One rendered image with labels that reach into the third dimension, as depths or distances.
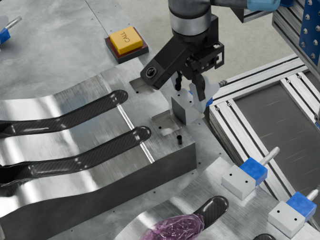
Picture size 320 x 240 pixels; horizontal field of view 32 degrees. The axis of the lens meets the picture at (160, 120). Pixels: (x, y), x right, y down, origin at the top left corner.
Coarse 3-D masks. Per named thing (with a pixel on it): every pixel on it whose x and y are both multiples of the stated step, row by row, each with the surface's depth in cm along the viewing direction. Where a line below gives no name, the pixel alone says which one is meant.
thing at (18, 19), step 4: (12, 20) 139; (16, 20) 139; (8, 24) 138; (12, 24) 139; (4, 28) 136; (8, 28) 138; (0, 32) 135; (4, 32) 136; (8, 32) 137; (0, 36) 135; (4, 36) 136; (8, 36) 137; (0, 40) 136; (4, 40) 137; (0, 44) 137
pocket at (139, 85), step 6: (138, 78) 116; (132, 84) 116; (138, 84) 117; (144, 84) 118; (138, 90) 117; (144, 90) 117; (150, 90) 117; (156, 90) 113; (138, 96) 116; (144, 96) 116
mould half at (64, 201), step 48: (48, 96) 115; (96, 96) 114; (0, 144) 102; (48, 144) 105; (96, 144) 107; (144, 144) 105; (192, 144) 104; (0, 192) 96; (48, 192) 97; (96, 192) 101; (144, 192) 108
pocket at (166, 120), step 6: (162, 114) 110; (168, 114) 111; (156, 120) 110; (162, 120) 111; (168, 120) 111; (174, 120) 110; (162, 126) 110; (168, 126) 110; (174, 126) 110; (180, 126) 108; (162, 132) 109; (168, 132) 109
